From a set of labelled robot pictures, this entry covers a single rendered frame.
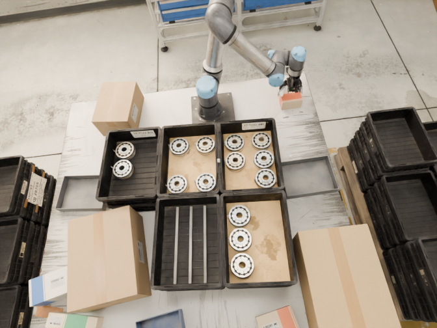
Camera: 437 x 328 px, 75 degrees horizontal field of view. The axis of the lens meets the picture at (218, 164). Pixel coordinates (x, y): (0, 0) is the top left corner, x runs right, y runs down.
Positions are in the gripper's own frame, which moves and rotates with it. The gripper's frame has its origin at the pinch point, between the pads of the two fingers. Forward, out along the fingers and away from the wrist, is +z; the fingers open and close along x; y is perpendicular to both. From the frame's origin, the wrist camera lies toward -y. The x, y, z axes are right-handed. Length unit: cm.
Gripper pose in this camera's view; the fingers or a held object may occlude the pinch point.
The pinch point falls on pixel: (289, 93)
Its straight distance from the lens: 185.4
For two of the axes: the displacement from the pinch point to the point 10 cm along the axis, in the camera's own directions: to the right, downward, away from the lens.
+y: 1.0, 8.9, -4.5
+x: 9.9, -1.3, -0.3
